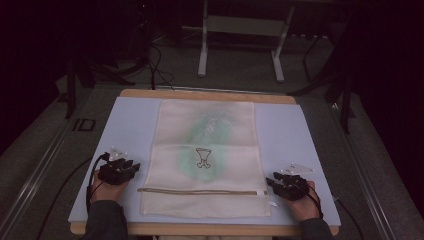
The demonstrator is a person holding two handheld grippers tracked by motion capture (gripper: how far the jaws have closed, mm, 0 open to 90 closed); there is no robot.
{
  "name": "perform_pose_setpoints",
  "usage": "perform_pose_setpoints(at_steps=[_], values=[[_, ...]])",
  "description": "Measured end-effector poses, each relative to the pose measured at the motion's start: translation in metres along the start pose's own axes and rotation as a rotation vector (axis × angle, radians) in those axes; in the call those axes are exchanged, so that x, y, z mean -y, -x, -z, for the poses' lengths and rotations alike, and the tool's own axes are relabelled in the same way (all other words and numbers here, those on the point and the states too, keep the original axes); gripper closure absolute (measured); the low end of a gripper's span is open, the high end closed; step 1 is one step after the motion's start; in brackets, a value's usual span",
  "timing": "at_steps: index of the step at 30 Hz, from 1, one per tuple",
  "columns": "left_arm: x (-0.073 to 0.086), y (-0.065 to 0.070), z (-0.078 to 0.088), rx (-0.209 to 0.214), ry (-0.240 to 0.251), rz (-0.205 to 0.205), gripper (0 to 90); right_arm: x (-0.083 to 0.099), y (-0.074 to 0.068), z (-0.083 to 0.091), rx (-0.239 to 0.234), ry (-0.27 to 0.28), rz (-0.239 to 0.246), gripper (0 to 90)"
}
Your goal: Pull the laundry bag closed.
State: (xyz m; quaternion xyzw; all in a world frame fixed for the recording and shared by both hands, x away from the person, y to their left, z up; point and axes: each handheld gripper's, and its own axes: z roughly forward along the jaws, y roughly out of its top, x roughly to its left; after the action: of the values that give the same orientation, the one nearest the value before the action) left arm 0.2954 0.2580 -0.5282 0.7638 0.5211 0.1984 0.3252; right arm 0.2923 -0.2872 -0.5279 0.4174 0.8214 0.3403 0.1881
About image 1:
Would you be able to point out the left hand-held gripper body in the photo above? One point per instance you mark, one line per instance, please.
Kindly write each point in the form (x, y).
(113, 173)

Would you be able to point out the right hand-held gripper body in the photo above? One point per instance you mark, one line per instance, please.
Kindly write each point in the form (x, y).
(293, 187)

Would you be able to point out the white mesh laundry bag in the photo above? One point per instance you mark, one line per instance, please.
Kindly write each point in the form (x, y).
(205, 156)

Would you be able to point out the person's left hand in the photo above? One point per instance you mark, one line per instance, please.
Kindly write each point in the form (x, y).
(108, 190)

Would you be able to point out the person's right hand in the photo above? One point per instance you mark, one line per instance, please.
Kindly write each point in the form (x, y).
(305, 204)

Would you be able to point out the light blue table mat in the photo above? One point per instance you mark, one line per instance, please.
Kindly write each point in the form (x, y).
(290, 133)

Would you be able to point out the green garment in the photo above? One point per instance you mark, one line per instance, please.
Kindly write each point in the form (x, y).
(205, 146)

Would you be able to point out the dark tripod stand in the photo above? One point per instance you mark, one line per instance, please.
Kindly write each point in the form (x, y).
(86, 71)
(340, 86)

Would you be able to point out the white metal stand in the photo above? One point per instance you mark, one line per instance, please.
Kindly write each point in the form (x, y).
(245, 26)

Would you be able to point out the metal floor rail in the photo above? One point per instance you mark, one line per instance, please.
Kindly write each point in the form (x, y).
(363, 173)
(33, 180)

